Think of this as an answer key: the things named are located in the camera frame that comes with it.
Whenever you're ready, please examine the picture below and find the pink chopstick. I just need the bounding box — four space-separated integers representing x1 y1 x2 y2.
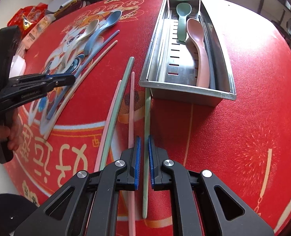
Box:
94 80 122 172
127 72 136 236

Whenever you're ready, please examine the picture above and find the cream chopstick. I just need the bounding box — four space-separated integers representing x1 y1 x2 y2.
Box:
43 40 119 140

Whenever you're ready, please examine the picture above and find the blue chopstick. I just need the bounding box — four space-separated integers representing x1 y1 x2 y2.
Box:
47 30 120 124

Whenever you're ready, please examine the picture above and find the green chopstick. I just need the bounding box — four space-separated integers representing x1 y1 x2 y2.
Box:
142 88 151 219
100 56 135 170

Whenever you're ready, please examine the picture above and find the green plastic spoon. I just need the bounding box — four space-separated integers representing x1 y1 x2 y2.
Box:
176 3 192 41

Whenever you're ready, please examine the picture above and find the person's left hand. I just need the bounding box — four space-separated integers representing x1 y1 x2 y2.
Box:
0 115 23 151

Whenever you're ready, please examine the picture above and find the red snack bag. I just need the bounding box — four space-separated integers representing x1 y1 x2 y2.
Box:
7 3 48 37

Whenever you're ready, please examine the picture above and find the red printed table mat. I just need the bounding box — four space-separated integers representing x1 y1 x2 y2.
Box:
5 0 291 233

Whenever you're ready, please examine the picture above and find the cream plastic spoon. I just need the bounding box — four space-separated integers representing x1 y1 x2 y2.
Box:
61 19 99 67

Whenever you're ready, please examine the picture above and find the stainless steel utensil tray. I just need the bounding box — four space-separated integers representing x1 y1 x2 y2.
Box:
139 0 237 107

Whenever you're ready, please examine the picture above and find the blue plastic spoon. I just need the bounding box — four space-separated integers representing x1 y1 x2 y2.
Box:
83 10 122 56

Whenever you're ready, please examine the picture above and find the pink plastic spoon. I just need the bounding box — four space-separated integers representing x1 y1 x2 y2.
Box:
186 18 210 88

